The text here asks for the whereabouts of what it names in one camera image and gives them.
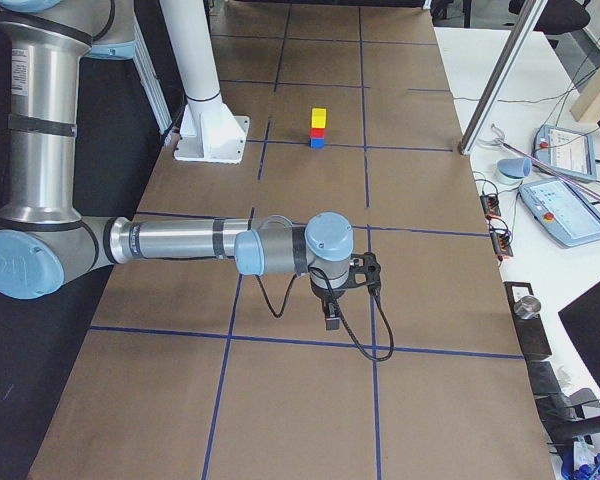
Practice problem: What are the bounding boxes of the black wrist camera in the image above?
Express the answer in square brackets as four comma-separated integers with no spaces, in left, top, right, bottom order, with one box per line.
[342,252,381,295]

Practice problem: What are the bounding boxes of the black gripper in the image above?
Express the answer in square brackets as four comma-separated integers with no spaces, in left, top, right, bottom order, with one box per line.
[310,280,345,331]

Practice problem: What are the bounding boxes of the red wooden cube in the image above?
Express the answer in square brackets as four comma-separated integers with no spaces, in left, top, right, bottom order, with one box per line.
[310,128,325,139]

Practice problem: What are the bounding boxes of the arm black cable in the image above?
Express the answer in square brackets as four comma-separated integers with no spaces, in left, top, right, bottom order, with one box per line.
[253,267,396,361]

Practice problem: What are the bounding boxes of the aluminium frame post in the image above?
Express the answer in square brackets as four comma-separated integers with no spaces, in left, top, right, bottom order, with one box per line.
[458,0,548,155]

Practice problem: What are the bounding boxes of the black box on desk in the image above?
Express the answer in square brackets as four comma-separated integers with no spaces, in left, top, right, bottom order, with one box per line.
[504,281,552,361]

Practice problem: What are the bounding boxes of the blue wooden cube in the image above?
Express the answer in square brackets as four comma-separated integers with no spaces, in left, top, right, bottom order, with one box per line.
[310,137,325,149]

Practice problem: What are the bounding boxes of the white side desk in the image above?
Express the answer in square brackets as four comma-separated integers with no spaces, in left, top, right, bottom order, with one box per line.
[436,28,600,406]

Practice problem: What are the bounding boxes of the near teach pendant tablet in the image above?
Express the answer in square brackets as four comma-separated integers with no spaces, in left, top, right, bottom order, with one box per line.
[519,179,600,248]

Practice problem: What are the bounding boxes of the yellow wooden cube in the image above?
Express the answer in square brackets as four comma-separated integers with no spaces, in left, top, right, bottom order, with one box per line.
[311,107,327,129]

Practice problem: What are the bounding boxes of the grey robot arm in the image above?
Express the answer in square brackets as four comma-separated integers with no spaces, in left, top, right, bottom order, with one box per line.
[0,1,259,300]

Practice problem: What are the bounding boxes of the white camera mast base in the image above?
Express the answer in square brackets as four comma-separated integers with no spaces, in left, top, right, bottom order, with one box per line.
[160,0,250,164]

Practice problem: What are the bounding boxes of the far teach pendant tablet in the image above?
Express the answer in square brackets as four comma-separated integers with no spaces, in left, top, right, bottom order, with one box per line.
[533,125,597,182]

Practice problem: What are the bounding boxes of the silver metal cup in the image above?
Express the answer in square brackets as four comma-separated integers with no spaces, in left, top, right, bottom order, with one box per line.
[513,295,541,320]

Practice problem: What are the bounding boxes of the reacher grabber stick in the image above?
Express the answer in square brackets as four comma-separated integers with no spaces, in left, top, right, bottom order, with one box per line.
[489,123,600,211]

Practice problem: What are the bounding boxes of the teach pendant tablet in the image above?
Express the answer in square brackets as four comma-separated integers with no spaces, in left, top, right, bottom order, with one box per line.
[533,125,597,182]
[519,179,600,248]

